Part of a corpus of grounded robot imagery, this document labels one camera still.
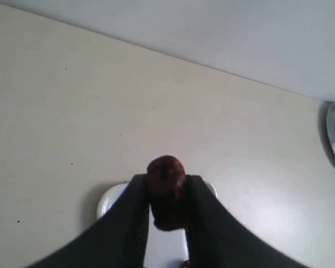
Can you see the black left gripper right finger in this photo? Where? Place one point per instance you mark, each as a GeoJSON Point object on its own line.
{"type": "Point", "coordinates": [216, 239]}

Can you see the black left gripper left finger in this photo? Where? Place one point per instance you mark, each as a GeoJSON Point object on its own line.
{"type": "Point", "coordinates": [117, 239]}

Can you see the red fruit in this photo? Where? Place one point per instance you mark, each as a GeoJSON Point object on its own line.
{"type": "Point", "coordinates": [165, 182]}
{"type": "Point", "coordinates": [185, 264]}

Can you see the white plastic tray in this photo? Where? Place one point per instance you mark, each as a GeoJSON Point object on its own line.
{"type": "Point", "coordinates": [163, 249]}

